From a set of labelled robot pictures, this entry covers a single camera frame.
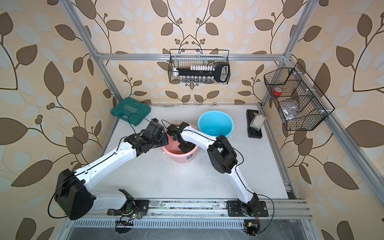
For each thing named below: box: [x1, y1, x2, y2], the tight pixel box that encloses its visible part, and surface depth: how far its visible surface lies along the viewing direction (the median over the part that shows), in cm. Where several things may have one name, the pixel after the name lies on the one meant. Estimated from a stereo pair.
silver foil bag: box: [281, 106, 299, 122], surface depth 73 cm
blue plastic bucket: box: [197, 110, 235, 140], surface depth 93 cm
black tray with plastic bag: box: [246, 109, 265, 139], surface depth 104 cm
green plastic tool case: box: [110, 97, 151, 127], surface depth 114 cm
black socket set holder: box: [173, 63, 231, 84], surface depth 84 cm
